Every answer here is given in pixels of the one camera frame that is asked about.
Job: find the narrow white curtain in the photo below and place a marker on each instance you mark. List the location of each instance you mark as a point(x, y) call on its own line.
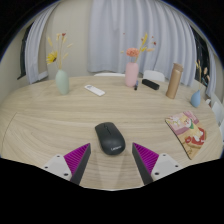
point(211, 73)
point(38, 50)

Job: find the black and blue marker pen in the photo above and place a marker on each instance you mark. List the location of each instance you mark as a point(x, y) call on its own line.
point(136, 85)

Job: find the green vase with yellow flowers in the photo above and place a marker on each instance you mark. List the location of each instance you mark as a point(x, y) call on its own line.
point(62, 83)

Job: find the blue vase with dried flowers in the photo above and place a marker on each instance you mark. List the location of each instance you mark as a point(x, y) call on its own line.
point(195, 99)

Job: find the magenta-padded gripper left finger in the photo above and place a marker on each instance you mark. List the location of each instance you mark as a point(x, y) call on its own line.
point(77, 159)

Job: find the dark window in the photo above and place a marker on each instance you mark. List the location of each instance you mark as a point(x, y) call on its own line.
point(200, 53)
point(24, 53)

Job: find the tan insulated drink bottle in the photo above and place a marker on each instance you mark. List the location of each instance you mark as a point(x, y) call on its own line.
point(174, 81)

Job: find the pink vase with dried flowers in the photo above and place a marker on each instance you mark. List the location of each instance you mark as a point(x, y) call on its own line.
point(131, 75)

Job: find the black rectangular case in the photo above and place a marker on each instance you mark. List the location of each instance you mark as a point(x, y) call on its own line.
point(150, 84)

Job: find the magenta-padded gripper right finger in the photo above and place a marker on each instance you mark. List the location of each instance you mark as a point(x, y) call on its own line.
point(146, 159)

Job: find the white remote control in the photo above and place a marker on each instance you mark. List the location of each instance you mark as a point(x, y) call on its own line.
point(94, 90)

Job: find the white chair with blue seat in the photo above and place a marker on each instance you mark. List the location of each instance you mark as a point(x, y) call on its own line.
point(218, 113)
point(222, 131)

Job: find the wide white curtain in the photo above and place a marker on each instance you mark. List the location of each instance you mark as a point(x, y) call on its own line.
point(140, 36)

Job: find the black computer mouse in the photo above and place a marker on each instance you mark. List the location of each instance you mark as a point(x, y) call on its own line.
point(110, 138)

